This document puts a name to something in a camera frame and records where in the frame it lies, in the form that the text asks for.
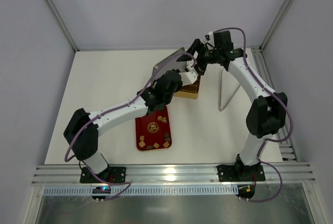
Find silver tin lid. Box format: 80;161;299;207
152;47;193;80

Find silver metal tongs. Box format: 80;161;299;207
219;68;240;112

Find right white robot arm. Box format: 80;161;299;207
187;28;290;181

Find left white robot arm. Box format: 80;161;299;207
63;70;183;175

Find gold chocolate tin box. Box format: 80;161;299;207
174;76;201;100

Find tan square chocolate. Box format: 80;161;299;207
139;141;145;148

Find red rectangular tray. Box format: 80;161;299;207
135;106;172;151

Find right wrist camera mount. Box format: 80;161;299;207
204;31;214;44

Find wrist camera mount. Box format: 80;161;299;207
204;31;214;44
179;70;199;86

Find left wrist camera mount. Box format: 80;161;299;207
179;70;199;86

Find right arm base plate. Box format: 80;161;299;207
216;164;266;182

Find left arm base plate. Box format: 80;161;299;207
80;166;126;183

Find aluminium mounting rail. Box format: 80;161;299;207
31;162;315;197

